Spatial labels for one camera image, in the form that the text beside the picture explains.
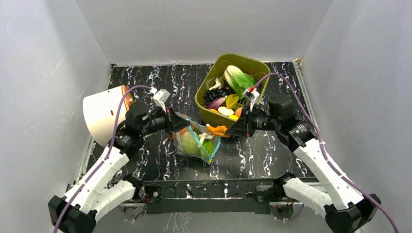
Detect white toy mushroom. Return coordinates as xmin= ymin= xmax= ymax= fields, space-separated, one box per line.
xmin=199 ymin=132 xmax=213 ymax=145

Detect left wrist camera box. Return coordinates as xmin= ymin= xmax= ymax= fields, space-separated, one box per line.
xmin=150 ymin=87 xmax=170 ymax=112

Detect black toy grapes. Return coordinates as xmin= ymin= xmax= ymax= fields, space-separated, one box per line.
xmin=204 ymin=89 xmax=226 ymax=104

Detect orange toy fruit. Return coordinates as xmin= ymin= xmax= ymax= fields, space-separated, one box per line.
xmin=209 ymin=109 xmax=219 ymax=114

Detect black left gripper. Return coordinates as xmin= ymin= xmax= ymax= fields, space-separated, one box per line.
xmin=139 ymin=104 xmax=190 ymax=136

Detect toy napa cabbage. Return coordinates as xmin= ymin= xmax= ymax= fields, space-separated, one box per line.
xmin=223 ymin=65 xmax=256 ymax=99

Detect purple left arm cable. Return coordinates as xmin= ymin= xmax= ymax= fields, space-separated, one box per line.
xmin=53 ymin=85 xmax=157 ymax=233

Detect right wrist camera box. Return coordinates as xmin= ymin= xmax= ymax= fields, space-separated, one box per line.
xmin=243 ymin=86 xmax=260 ymax=112

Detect yellow toy star fruit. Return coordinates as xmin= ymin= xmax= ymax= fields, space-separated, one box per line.
xmin=225 ymin=94 xmax=240 ymax=109

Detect olive green plastic bin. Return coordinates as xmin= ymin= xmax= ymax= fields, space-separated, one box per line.
xmin=195 ymin=53 xmax=271 ymax=127

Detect green toy star fruit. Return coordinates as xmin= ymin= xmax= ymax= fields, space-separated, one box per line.
xmin=200 ymin=139 xmax=214 ymax=161

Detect toy mushroom half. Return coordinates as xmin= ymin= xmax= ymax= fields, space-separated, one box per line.
xmin=218 ymin=106 xmax=234 ymax=117

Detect clear zip top bag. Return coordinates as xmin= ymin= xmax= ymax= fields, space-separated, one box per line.
xmin=172 ymin=118 xmax=221 ymax=164

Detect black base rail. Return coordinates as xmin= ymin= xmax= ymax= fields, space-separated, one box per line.
xmin=109 ymin=178 xmax=348 ymax=216

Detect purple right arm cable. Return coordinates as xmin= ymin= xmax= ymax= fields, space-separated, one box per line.
xmin=252 ymin=72 xmax=400 ymax=233

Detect dark purple toy plum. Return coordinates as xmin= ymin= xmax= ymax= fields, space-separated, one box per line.
xmin=222 ymin=83 xmax=236 ymax=95

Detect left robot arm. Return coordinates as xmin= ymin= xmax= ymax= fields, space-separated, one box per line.
xmin=48 ymin=102 xmax=190 ymax=233

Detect toy peach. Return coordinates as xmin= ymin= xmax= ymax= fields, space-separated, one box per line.
xmin=234 ymin=107 xmax=242 ymax=118

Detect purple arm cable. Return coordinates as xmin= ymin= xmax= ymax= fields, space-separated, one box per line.
xmin=53 ymin=85 xmax=157 ymax=233
xmin=252 ymin=72 xmax=400 ymax=233

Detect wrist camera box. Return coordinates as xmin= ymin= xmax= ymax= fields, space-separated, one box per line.
xmin=243 ymin=86 xmax=260 ymax=112
xmin=150 ymin=87 xmax=170 ymax=112

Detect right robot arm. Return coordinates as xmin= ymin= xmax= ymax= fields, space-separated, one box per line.
xmin=226 ymin=99 xmax=380 ymax=233

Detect orange toy ginger root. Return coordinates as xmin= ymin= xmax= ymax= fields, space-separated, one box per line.
xmin=206 ymin=124 xmax=231 ymax=138

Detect green toy cabbage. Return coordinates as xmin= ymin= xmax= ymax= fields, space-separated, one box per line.
xmin=180 ymin=131 xmax=200 ymax=155

